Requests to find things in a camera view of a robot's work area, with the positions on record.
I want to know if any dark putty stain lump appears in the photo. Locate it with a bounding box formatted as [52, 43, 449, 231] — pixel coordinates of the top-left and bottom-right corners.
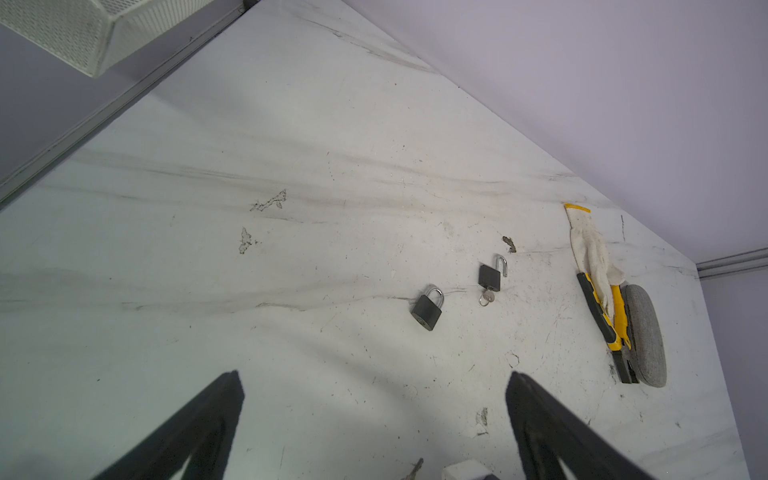
[502, 236, 517, 253]

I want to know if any white knit work glove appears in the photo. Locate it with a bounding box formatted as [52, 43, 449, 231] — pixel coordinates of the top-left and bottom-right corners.
[564, 203, 625, 319]

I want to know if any dark grey padlock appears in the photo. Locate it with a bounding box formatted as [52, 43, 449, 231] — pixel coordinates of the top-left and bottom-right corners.
[411, 285, 445, 331]
[478, 254, 508, 292]

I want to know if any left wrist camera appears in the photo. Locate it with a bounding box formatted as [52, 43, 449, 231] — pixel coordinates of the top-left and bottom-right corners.
[441, 459, 498, 480]

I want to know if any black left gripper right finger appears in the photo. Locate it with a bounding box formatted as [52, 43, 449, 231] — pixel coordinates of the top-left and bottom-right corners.
[505, 372, 650, 479]

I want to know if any grey fabric oval case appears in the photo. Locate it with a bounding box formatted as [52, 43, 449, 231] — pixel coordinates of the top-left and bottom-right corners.
[621, 284, 667, 388]

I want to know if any silver key with ring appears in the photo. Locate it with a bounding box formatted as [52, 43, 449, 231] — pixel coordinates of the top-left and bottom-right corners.
[478, 289, 495, 307]

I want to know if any white mesh lower shelf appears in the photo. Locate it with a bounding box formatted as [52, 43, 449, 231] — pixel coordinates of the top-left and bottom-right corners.
[1, 0, 210, 78]

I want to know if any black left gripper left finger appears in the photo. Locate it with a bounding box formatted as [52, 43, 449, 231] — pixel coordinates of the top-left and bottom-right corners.
[96, 371, 245, 479]

